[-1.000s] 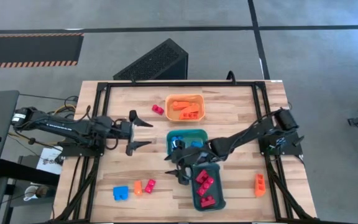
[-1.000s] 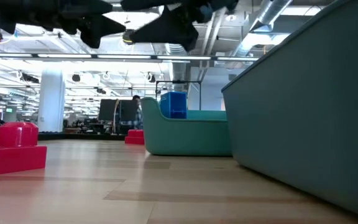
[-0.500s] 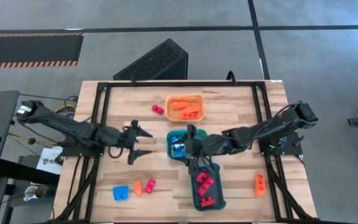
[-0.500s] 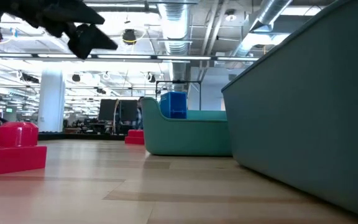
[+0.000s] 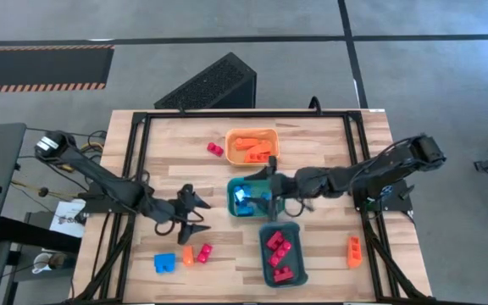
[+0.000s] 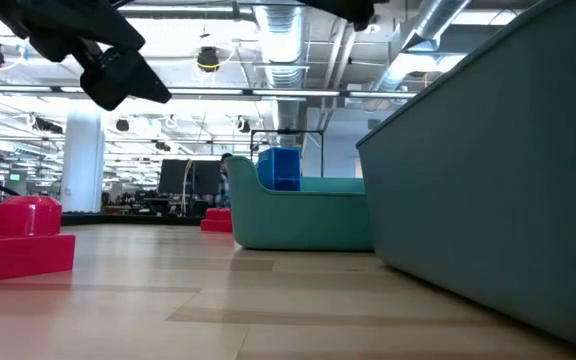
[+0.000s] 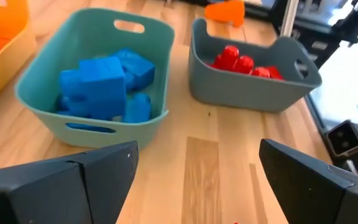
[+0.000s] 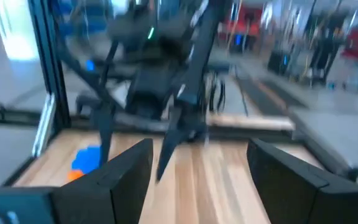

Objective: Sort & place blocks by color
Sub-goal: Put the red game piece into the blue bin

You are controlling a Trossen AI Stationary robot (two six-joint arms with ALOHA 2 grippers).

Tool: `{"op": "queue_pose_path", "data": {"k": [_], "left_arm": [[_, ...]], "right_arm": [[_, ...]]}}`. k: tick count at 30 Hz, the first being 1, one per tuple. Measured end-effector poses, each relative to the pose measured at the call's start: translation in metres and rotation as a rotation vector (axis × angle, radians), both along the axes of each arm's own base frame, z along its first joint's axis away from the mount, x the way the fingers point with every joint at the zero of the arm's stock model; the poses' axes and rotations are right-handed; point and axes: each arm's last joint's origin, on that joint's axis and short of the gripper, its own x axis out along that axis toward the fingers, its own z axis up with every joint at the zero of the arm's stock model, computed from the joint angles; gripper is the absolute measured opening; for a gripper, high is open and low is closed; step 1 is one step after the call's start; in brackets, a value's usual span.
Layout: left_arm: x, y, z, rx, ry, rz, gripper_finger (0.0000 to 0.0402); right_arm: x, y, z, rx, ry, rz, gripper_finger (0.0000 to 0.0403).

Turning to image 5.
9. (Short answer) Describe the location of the black hazard-striped floor mat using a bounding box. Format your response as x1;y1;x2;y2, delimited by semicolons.
0;44;115;94

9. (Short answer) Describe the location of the long orange toy block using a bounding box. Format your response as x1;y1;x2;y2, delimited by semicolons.
347;235;363;269

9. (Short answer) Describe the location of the white mug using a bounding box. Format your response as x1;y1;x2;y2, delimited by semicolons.
30;252;54;275

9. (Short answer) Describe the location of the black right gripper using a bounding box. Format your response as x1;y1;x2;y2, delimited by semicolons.
243;155;318;222

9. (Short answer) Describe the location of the red toy block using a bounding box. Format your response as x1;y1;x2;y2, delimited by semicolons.
196;242;214;264
273;265;295;284
265;230;286;251
206;141;225;158
268;240;293;269

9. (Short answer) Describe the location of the blue two-stud toy block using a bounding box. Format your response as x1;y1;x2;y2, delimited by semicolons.
153;252;177;275

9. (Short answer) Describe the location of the black mesh computer case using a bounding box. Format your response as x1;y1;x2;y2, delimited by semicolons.
153;52;258;110

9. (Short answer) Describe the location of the black aluminium table frame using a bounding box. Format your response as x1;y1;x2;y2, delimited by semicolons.
72;108;431;305

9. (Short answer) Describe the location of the grey-blue plastic bin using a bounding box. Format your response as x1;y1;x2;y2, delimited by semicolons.
258;220;309;289

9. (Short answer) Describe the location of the teal plastic bin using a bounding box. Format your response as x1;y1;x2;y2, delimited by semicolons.
225;175;286;219

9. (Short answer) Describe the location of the white paper sheet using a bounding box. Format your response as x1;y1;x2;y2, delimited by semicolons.
48;198;87;239

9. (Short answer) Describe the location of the cream-orange plastic bin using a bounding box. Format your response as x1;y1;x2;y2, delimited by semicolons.
224;127;280;168

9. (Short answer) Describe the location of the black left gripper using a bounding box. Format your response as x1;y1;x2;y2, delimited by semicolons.
140;182;213;247

